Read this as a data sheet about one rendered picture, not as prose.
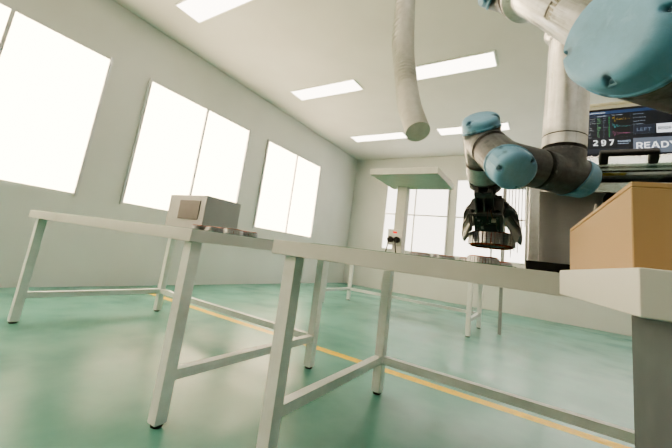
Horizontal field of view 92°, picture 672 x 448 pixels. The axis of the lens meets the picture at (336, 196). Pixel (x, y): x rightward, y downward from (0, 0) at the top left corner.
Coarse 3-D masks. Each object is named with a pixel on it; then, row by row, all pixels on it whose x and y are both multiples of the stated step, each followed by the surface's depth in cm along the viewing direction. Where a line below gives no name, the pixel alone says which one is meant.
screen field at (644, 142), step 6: (636, 138) 100; (642, 138) 100; (648, 138) 99; (654, 138) 98; (660, 138) 97; (666, 138) 97; (636, 144) 100; (642, 144) 99; (648, 144) 98; (654, 144) 98; (660, 144) 97; (666, 144) 96; (666, 150) 96
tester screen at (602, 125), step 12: (636, 108) 102; (648, 108) 100; (600, 120) 106; (612, 120) 104; (624, 120) 103; (636, 120) 101; (648, 120) 100; (660, 120) 98; (588, 132) 107; (600, 132) 105; (612, 132) 104; (624, 132) 102; (588, 144) 106; (624, 144) 101
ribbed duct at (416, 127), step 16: (400, 0) 251; (400, 16) 248; (400, 32) 244; (400, 48) 240; (400, 64) 236; (400, 80) 232; (416, 80) 233; (400, 96) 228; (416, 96) 223; (400, 112) 223; (416, 112) 212; (416, 128) 210
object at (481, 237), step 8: (472, 232) 84; (480, 232) 82; (488, 232) 81; (496, 232) 80; (504, 232) 81; (472, 240) 84; (480, 240) 82; (488, 240) 80; (496, 240) 80; (504, 240) 80; (512, 240) 80; (488, 248) 89; (496, 248) 87; (504, 248) 85; (512, 248) 81
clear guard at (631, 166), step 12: (588, 156) 87; (612, 156) 84; (624, 156) 82; (636, 156) 81; (660, 156) 78; (600, 168) 81; (612, 168) 80; (624, 168) 78; (636, 168) 77; (648, 168) 76; (660, 168) 75; (612, 180) 102; (624, 180) 100; (636, 180) 99; (648, 180) 98
